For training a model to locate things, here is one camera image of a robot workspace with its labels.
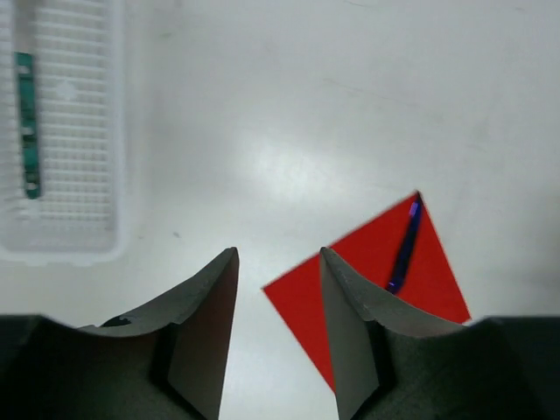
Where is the green handled spoon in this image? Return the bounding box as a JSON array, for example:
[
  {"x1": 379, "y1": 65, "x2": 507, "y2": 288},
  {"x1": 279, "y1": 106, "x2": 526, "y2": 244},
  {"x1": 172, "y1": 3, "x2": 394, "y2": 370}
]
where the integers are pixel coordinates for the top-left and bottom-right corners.
[{"x1": 14, "y1": 52, "x2": 42, "y2": 200}]

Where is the dark blue knife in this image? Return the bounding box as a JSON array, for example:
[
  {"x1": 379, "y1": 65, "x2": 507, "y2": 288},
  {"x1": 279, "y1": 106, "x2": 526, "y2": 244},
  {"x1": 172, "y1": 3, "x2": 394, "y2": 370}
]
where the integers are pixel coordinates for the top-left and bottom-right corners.
[{"x1": 385, "y1": 192, "x2": 424, "y2": 294}]

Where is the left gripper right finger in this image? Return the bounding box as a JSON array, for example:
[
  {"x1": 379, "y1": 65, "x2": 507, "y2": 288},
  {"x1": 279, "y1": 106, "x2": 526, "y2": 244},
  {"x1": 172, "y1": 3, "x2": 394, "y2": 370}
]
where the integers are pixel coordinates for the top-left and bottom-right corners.
[{"x1": 319, "y1": 248, "x2": 463, "y2": 419}]

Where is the white perforated utensil tray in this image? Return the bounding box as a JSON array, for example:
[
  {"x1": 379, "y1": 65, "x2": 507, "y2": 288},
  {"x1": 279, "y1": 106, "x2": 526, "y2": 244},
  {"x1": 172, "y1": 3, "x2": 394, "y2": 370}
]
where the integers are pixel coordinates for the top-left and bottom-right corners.
[{"x1": 1, "y1": 1, "x2": 128, "y2": 265}]

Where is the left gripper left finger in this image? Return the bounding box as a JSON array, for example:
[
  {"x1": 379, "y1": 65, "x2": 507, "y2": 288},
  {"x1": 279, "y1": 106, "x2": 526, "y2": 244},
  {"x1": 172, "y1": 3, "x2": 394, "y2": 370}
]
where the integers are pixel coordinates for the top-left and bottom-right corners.
[{"x1": 80, "y1": 247, "x2": 239, "y2": 419}]

